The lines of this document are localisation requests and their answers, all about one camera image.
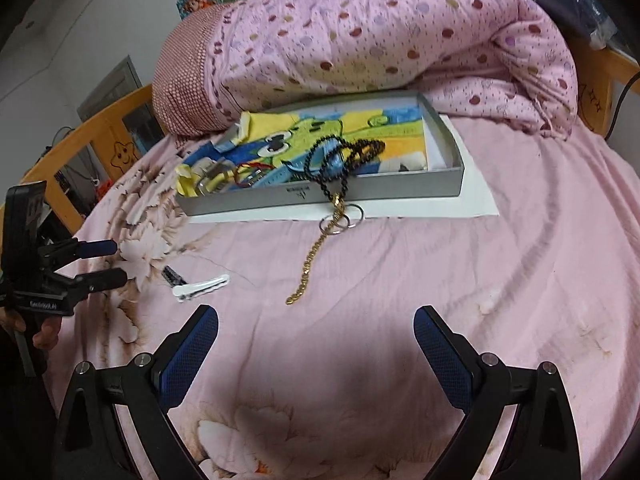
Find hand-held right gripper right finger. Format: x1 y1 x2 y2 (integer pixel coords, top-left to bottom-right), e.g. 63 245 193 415
412 305 582 480

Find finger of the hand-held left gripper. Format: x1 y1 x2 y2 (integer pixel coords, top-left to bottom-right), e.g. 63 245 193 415
50 239 118 261
55 268 127 295

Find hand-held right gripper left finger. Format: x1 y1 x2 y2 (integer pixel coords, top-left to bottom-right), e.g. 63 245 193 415
52 304 220 480

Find silver metal trinket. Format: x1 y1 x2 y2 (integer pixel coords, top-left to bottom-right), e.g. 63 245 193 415
192 157 236 193

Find gold chain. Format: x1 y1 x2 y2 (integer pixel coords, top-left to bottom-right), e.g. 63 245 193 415
285 192 348 306

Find red cord bracelet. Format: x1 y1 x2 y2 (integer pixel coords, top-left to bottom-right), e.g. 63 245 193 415
232 162 266 188

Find silver key rings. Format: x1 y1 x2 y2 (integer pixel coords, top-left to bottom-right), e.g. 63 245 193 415
319 203 366 235

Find grey shallow cardboard box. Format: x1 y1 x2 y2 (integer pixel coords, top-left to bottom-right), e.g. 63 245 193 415
176 91 466 217

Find dark bead necklace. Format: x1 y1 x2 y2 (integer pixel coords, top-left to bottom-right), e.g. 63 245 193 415
302 132 387 201

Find person's left hand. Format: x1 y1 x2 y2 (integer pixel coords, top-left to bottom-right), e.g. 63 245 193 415
0 307 63 351

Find white hair clip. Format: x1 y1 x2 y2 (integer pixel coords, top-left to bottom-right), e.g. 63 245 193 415
171 273 231 302

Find pink floral bed sheet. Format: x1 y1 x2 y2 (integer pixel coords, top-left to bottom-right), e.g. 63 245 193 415
35 115 640 480

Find white paper sheet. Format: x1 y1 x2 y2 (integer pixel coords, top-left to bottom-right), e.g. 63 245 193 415
187 115 501 224

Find red checked pillow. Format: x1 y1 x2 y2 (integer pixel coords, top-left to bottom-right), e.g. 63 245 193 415
151 2 236 137

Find frog crayon drawing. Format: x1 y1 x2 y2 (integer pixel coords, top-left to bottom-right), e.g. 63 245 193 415
176 105 436 196

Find pink polka dot quilt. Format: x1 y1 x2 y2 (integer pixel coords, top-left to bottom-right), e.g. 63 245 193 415
210 0 578 141

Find blue plastic storage bag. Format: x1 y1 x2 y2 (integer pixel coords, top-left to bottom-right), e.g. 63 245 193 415
510 0 626 51

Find black cable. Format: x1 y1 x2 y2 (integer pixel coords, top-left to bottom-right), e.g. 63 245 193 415
602 67 640 141

